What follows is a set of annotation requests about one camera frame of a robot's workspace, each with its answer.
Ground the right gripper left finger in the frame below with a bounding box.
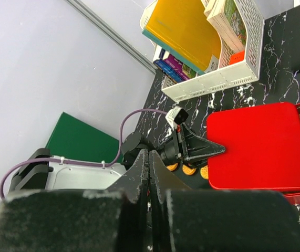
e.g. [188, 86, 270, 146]
[0, 150, 149, 251]

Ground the yellow teal book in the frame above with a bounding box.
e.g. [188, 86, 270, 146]
[140, 0, 221, 75]

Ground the white file organizer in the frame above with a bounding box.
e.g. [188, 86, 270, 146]
[140, 1, 264, 101]

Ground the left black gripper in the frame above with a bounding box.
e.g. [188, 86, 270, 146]
[120, 123, 226, 168]

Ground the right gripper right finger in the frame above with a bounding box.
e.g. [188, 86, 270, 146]
[149, 151, 300, 251]

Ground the green ring binder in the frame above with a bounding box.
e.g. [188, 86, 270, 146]
[46, 112, 119, 163]

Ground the orange small box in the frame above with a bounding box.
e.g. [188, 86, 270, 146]
[229, 50, 245, 65]

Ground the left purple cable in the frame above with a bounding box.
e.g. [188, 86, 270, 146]
[0, 108, 169, 201]

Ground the far right round biscuit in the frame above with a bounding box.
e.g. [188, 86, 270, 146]
[200, 165, 209, 180]

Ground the round biscuit behind green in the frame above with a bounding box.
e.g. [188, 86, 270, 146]
[167, 163, 179, 172]

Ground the red tin lid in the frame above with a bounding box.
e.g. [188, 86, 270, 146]
[206, 102, 300, 192]

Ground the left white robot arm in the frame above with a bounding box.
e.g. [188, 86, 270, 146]
[9, 123, 225, 192]

